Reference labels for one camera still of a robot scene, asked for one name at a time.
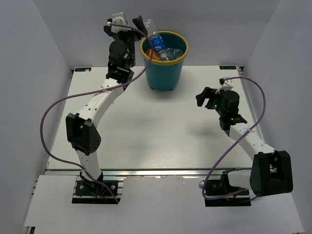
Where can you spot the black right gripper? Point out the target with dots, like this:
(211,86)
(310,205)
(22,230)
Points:
(208,93)

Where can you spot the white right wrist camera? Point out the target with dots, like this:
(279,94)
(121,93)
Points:
(224,85)

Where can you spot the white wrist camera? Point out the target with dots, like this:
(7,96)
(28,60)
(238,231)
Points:
(117,22)
(224,85)

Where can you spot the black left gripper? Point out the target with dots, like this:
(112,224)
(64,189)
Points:
(133,34)

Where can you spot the orange juice bottle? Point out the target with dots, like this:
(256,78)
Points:
(153,54)

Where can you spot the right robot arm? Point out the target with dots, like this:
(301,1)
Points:
(271,171)

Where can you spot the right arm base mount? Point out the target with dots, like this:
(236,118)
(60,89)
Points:
(214,188)

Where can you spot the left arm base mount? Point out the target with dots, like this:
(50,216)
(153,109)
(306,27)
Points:
(85,194)

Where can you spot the small clear bottle blue cap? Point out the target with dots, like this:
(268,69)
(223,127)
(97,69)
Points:
(156,39)

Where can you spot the long clear plastic bottle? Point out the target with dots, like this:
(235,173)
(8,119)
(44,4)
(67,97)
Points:
(173,53)

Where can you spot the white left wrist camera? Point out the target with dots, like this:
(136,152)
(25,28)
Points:
(117,22)

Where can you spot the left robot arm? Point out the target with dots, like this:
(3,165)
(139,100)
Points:
(81,128)

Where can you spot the teal bin with yellow rim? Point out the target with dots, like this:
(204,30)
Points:
(165,75)

